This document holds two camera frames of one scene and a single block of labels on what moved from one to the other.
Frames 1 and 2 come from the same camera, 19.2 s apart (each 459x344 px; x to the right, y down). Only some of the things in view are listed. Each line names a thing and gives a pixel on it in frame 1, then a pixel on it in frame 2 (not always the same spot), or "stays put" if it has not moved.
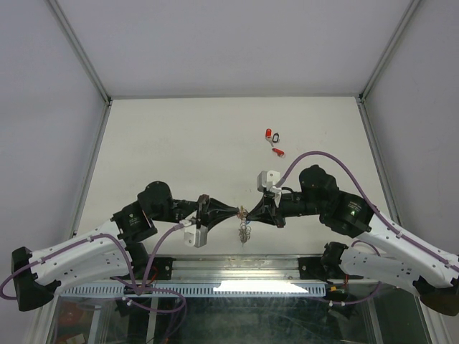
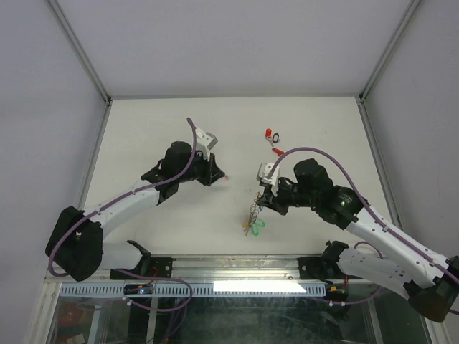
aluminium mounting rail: [247, 268] stays put
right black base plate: [311, 268] stays put
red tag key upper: [268, 135] stays put
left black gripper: [207, 211] to [212, 172]
